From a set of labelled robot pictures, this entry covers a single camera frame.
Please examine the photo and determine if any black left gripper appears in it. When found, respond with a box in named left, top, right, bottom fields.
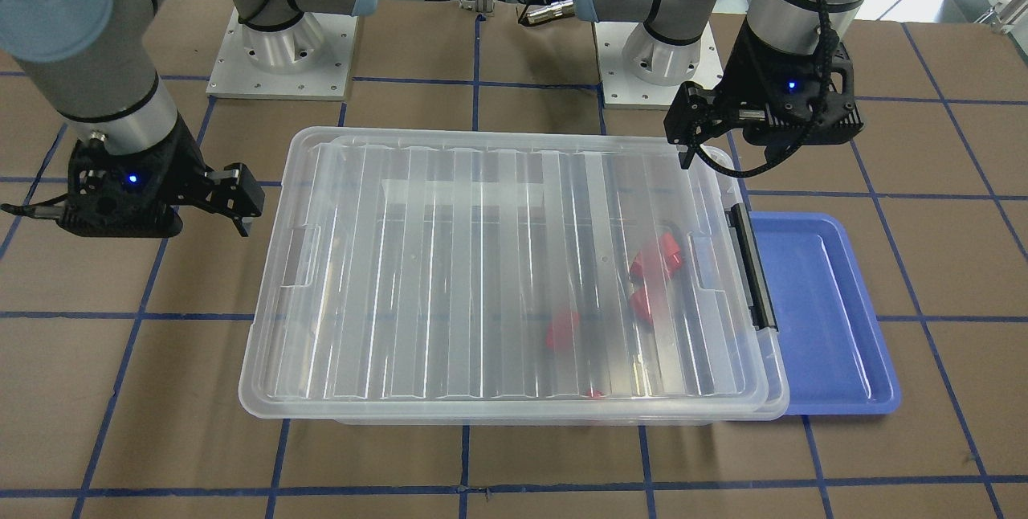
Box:
left=664, top=22, right=864, bottom=170

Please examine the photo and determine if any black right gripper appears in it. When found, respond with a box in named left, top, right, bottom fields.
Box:
left=0, top=117, right=266, bottom=239

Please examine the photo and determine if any clear plastic box lid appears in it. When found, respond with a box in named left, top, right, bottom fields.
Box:
left=238, top=127, right=790, bottom=425

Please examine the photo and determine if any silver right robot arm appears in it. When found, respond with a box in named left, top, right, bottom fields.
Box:
left=2, top=0, right=378, bottom=239

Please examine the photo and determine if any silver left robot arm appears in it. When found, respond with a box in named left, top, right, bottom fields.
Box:
left=573, top=0, right=864, bottom=179

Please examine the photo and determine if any clear plastic storage box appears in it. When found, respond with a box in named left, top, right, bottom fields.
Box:
left=321, top=182, right=790, bottom=427

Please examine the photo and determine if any blue plastic tray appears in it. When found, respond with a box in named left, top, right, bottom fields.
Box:
left=750, top=211, right=902, bottom=416

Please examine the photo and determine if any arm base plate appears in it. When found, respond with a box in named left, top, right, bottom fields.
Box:
left=206, top=13, right=357, bottom=101
left=594, top=22, right=723, bottom=110

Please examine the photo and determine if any black box latch handle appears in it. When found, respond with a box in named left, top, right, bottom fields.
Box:
left=724, top=202, right=779, bottom=331

